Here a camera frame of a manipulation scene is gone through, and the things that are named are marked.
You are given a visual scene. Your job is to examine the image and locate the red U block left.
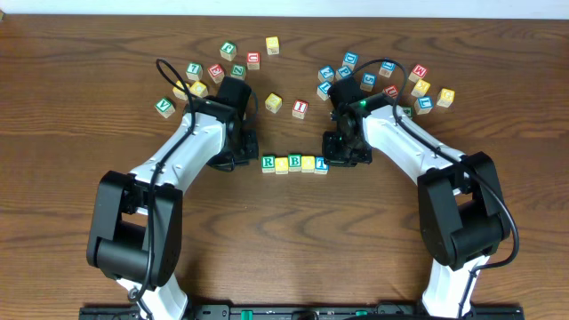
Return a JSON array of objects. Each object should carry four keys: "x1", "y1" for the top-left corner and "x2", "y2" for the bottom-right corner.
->
[{"x1": 246, "y1": 52, "x2": 260, "y2": 70}]

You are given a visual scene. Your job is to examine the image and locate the yellow W block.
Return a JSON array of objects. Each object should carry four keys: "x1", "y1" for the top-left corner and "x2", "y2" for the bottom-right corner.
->
[{"x1": 265, "y1": 92, "x2": 283, "y2": 114}]

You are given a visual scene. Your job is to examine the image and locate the green V block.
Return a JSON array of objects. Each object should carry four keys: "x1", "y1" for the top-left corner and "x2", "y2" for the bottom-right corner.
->
[{"x1": 155, "y1": 97, "x2": 175, "y2": 118}]

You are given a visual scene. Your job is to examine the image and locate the red I block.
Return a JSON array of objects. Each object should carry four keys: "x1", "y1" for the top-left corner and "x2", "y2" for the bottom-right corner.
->
[{"x1": 292, "y1": 100, "x2": 309, "y2": 119}]

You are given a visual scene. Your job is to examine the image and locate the green 7 block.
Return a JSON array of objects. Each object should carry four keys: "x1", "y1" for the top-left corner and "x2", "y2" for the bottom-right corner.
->
[{"x1": 186, "y1": 62, "x2": 203, "y2": 81}]

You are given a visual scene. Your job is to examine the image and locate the green J block left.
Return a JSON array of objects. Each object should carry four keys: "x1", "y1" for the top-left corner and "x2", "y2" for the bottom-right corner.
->
[{"x1": 220, "y1": 42, "x2": 237, "y2": 61}]

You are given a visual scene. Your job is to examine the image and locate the yellow block beside M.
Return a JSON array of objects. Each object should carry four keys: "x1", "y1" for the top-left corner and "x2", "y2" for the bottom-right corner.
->
[{"x1": 411, "y1": 79, "x2": 430, "y2": 98}]

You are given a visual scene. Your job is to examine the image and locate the green 4 block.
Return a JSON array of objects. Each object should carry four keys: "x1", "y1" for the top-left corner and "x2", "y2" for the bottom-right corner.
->
[{"x1": 402, "y1": 107, "x2": 413, "y2": 119}]

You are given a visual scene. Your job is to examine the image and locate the yellow O block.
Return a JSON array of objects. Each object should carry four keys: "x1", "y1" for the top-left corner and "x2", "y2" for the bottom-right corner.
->
[
  {"x1": 301, "y1": 156, "x2": 316, "y2": 173},
  {"x1": 275, "y1": 157, "x2": 289, "y2": 174}
]

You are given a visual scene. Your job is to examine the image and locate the green Z block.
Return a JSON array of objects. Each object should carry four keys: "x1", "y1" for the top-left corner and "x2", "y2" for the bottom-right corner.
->
[{"x1": 230, "y1": 64, "x2": 246, "y2": 81}]

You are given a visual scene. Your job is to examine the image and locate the blue P block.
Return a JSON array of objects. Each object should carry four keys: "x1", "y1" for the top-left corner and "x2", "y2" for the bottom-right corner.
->
[{"x1": 335, "y1": 66, "x2": 352, "y2": 81}]

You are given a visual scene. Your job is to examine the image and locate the red M block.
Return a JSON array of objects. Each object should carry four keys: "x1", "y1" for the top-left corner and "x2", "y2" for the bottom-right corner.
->
[{"x1": 408, "y1": 64, "x2": 428, "y2": 83}]

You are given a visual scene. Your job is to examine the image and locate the yellow block outer left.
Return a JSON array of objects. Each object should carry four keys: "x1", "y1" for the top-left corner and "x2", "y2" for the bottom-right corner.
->
[{"x1": 172, "y1": 81, "x2": 188, "y2": 101}]

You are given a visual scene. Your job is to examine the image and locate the blue D block pale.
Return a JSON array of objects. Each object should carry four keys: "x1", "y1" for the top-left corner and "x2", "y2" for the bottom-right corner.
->
[{"x1": 379, "y1": 61, "x2": 396, "y2": 78}]

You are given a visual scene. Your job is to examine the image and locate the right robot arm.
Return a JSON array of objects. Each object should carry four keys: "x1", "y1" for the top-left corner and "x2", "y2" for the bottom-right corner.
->
[{"x1": 323, "y1": 94, "x2": 512, "y2": 318}]

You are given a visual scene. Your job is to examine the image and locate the blue 2 block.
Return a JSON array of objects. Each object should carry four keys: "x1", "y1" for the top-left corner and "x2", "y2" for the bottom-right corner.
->
[{"x1": 317, "y1": 65, "x2": 335, "y2": 83}]

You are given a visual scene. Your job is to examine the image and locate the yellow top block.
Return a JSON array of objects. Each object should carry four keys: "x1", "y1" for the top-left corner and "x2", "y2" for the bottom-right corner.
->
[{"x1": 266, "y1": 36, "x2": 280, "y2": 55}]

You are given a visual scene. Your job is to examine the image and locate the green R block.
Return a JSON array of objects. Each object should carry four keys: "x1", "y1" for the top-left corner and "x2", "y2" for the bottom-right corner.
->
[{"x1": 261, "y1": 156, "x2": 276, "y2": 173}]

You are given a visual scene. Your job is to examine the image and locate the green B block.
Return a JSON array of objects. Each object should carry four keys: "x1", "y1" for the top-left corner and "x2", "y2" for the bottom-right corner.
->
[{"x1": 288, "y1": 154, "x2": 302, "y2": 172}]

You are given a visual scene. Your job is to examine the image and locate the blue 5 block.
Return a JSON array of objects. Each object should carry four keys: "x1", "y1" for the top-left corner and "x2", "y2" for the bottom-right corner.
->
[{"x1": 360, "y1": 73, "x2": 377, "y2": 92}]

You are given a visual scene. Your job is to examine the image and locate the red E block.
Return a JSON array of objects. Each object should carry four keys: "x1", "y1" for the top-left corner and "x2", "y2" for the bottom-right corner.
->
[{"x1": 207, "y1": 64, "x2": 225, "y2": 84}]

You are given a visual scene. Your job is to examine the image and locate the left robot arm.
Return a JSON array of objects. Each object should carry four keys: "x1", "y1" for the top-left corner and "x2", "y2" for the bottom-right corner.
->
[{"x1": 86, "y1": 96, "x2": 259, "y2": 319}]

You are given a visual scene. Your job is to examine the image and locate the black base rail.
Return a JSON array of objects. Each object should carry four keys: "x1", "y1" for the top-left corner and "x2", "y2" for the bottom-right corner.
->
[{"x1": 78, "y1": 302, "x2": 525, "y2": 320}]

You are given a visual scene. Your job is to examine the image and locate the blue l block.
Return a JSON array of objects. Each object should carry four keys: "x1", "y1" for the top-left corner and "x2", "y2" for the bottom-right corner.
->
[
  {"x1": 414, "y1": 96, "x2": 434, "y2": 115},
  {"x1": 314, "y1": 156, "x2": 329, "y2": 174}
]

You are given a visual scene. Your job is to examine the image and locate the red u block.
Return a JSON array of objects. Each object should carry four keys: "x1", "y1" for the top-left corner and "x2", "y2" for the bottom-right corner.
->
[
  {"x1": 382, "y1": 85, "x2": 399, "y2": 99},
  {"x1": 246, "y1": 52, "x2": 260, "y2": 70}
]

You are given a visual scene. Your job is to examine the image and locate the red U block right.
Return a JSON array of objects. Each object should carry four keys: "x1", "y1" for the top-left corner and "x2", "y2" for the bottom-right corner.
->
[{"x1": 382, "y1": 85, "x2": 399, "y2": 99}]

